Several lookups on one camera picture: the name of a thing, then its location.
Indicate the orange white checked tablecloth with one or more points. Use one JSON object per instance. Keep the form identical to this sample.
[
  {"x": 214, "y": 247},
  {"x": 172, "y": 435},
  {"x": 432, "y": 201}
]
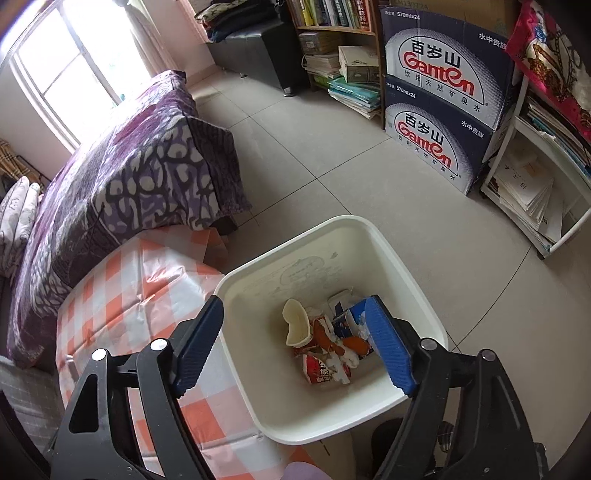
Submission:
[{"x": 120, "y": 295}]

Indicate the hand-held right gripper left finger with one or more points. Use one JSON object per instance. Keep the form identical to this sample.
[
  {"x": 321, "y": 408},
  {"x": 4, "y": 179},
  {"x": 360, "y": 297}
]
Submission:
[{"x": 198, "y": 346}]

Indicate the stack of papers and booklets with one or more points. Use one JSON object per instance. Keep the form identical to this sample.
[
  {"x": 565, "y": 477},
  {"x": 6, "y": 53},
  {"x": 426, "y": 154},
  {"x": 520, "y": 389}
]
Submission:
[{"x": 355, "y": 94}]

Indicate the blue white water carton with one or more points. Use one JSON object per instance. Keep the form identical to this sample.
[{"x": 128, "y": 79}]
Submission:
[
  {"x": 434, "y": 143},
  {"x": 443, "y": 69}
]

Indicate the pile of folded clothes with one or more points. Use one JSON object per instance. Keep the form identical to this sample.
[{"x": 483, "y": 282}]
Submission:
[{"x": 231, "y": 18}]

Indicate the pink printed cloth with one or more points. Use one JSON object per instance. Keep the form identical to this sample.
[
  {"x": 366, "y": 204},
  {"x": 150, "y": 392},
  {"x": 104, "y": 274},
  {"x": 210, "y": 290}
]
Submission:
[{"x": 549, "y": 69}]

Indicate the orange peel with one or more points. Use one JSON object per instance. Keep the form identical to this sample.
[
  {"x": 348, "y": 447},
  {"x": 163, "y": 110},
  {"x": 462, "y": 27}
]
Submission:
[{"x": 355, "y": 344}]

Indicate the brown cardboard box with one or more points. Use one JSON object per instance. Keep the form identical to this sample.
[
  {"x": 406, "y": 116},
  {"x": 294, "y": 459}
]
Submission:
[{"x": 466, "y": 11}]

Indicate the row of books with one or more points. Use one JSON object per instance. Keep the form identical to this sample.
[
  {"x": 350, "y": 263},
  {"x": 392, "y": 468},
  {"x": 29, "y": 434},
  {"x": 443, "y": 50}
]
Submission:
[{"x": 332, "y": 11}]

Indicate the white plastic trash bin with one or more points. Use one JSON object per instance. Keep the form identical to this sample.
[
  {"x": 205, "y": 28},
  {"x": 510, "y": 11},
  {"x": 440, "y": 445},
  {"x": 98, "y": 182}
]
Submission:
[{"x": 300, "y": 406}]

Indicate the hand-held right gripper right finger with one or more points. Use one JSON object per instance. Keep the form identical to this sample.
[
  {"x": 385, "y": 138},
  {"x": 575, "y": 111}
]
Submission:
[{"x": 388, "y": 346}]

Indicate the dark storage ottoman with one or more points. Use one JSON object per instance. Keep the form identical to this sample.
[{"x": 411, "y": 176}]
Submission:
[{"x": 263, "y": 55}]

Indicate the blue carton box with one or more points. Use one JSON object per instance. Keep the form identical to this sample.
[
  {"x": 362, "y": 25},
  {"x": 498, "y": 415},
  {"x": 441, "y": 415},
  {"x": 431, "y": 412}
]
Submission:
[{"x": 352, "y": 321}]

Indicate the stack of white papers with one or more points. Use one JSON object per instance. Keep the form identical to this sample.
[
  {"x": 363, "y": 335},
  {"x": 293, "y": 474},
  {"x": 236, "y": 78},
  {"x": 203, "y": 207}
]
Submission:
[{"x": 526, "y": 194}]

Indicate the wooden bookshelf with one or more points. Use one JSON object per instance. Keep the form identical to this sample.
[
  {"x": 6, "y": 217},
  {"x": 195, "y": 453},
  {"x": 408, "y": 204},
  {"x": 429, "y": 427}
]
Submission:
[{"x": 378, "y": 55}]

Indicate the white shelf rack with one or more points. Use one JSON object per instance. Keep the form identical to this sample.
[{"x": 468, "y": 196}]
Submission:
[{"x": 572, "y": 230}]

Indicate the crushed red white paper cup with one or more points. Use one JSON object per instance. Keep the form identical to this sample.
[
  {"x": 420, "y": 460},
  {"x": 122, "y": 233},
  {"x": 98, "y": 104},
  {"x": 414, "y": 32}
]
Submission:
[{"x": 323, "y": 369}]

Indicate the grey checked cloth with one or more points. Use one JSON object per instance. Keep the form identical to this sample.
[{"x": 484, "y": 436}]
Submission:
[{"x": 27, "y": 401}]

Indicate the white floral pillow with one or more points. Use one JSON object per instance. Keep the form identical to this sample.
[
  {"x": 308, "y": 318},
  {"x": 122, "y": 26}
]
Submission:
[{"x": 16, "y": 221}]

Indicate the paper cup with green print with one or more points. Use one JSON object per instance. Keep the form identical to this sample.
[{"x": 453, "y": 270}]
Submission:
[{"x": 295, "y": 323}]

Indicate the window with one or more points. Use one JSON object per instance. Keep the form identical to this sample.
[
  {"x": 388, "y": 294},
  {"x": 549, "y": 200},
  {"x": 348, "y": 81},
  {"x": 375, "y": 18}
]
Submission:
[{"x": 69, "y": 69}]

